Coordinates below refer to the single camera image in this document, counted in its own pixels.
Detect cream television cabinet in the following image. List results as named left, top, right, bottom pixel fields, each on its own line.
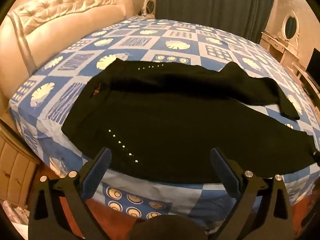
left=292, top=64, right=320, bottom=97

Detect blue patterned bed sheet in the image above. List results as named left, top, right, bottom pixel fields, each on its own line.
left=9, top=17, right=320, bottom=225

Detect cream tufted headboard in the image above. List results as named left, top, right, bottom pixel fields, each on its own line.
left=0, top=0, right=134, bottom=110

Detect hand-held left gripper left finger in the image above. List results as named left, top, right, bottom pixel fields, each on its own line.
left=28, top=147, right=112, bottom=240

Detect cream dressing table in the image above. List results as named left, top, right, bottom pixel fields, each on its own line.
left=260, top=31, right=300, bottom=65

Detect black pants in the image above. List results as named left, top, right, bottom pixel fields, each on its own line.
left=61, top=60, right=320, bottom=184

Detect black television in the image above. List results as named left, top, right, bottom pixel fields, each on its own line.
left=306, top=47, right=320, bottom=82

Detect dark green curtain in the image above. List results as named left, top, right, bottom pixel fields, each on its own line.
left=155, top=0, right=278, bottom=43

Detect oval vanity mirror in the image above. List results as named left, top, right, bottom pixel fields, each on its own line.
left=282, top=10, right=300, bottom=46

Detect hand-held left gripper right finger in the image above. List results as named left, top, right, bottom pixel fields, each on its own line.
left=210, top=147, right=294, bottom=240

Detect cream nightstand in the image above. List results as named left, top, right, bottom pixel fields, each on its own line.
left=0, top=130, right=38, bottom=207

